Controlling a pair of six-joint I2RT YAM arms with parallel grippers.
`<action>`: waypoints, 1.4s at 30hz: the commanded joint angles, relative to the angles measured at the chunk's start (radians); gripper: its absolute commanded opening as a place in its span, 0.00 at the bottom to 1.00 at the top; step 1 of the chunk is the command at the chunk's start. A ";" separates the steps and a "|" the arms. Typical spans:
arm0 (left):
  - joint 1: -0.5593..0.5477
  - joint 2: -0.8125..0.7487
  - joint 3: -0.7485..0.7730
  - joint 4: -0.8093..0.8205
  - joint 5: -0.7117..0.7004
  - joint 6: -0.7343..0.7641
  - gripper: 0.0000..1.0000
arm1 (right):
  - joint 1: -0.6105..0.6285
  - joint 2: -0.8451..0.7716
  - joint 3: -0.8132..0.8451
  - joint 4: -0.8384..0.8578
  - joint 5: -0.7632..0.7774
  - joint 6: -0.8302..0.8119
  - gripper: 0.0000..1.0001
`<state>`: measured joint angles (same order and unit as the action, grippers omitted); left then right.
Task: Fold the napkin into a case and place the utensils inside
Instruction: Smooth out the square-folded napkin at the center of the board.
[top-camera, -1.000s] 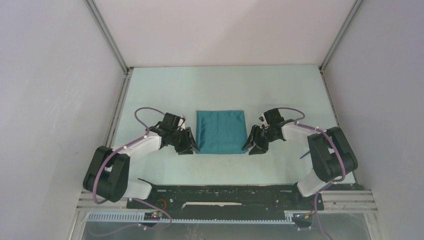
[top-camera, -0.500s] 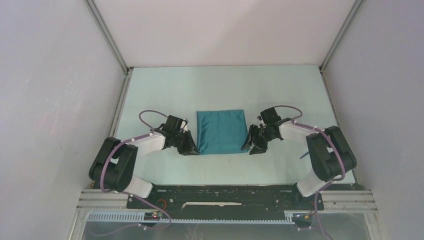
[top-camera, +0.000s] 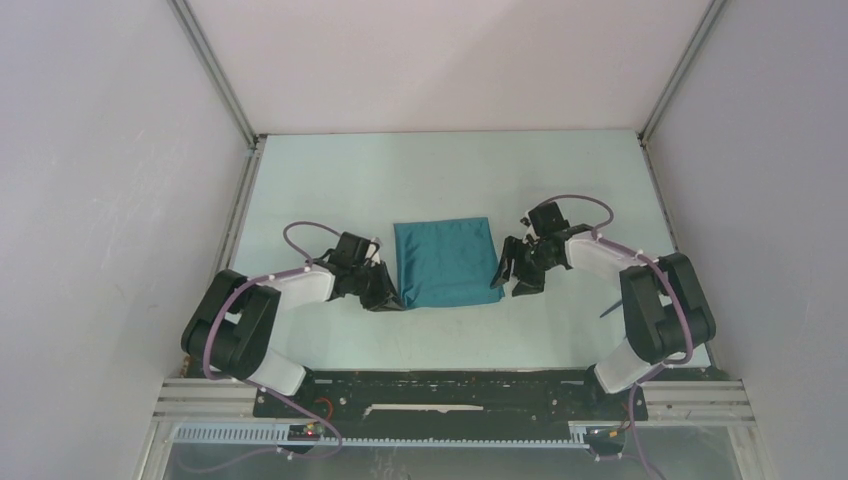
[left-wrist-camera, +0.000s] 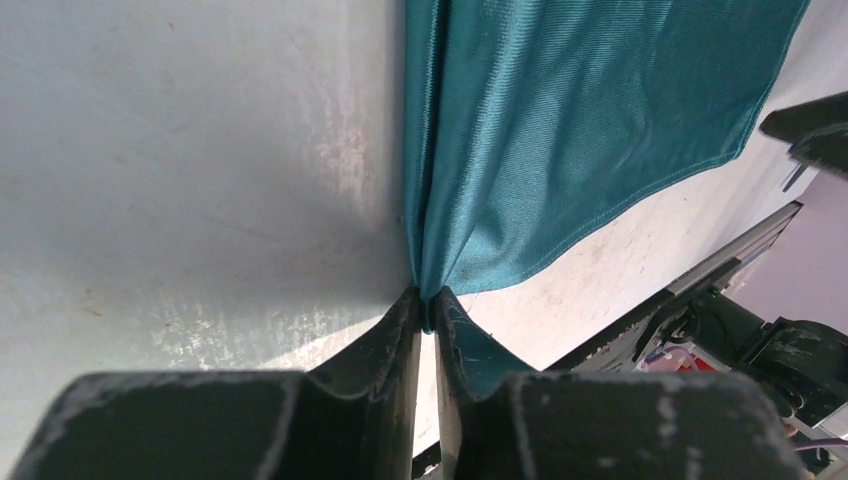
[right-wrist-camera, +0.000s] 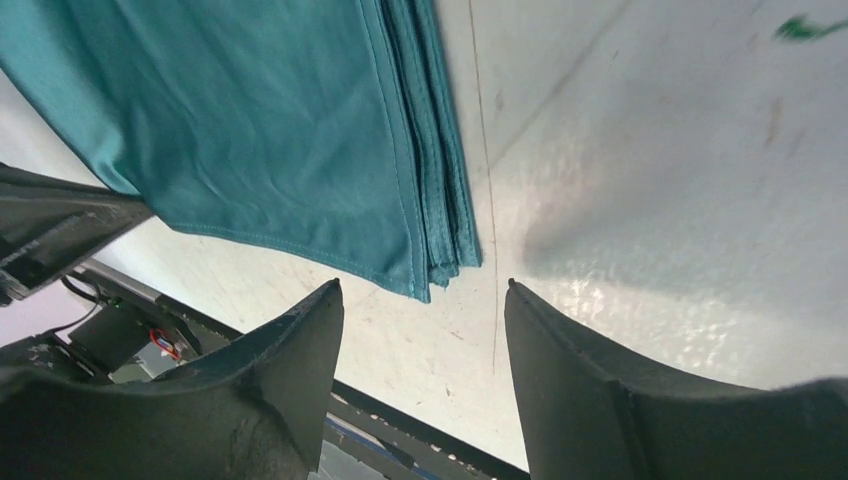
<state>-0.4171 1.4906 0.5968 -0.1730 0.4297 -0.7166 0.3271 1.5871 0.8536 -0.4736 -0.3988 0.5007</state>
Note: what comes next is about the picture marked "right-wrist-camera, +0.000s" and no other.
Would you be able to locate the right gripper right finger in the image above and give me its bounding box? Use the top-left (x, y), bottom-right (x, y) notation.
top-left (504, 281), bottom-right (847, 479)

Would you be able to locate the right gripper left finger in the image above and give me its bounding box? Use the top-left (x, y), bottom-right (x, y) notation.
top-left (1, 280), bottom-right (344, 479)

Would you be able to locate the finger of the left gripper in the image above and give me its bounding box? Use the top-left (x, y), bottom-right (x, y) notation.
top-left (1, 164), bottom-right (153, 306)

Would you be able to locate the teal satin napkin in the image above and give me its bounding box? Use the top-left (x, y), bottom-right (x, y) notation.
top-left (1, 1), bottom-right (483, 302)

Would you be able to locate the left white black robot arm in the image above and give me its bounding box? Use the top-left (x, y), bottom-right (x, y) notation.
top-left (1, 165), bottom-right (153, 384)

